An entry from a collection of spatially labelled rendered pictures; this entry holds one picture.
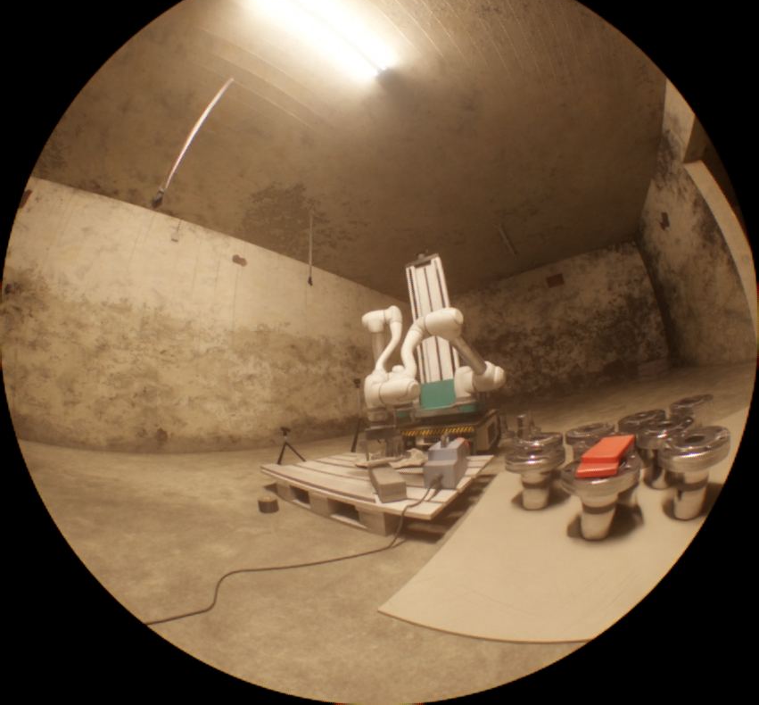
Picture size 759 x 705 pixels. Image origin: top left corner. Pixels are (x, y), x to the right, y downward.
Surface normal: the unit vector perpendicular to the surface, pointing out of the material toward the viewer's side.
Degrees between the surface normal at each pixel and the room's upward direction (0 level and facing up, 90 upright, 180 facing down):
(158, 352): 90
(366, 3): 180
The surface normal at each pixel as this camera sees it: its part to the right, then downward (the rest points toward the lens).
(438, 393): -0.54, -0.18
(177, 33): 0.10, 0.96
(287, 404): 0.78, -0.25
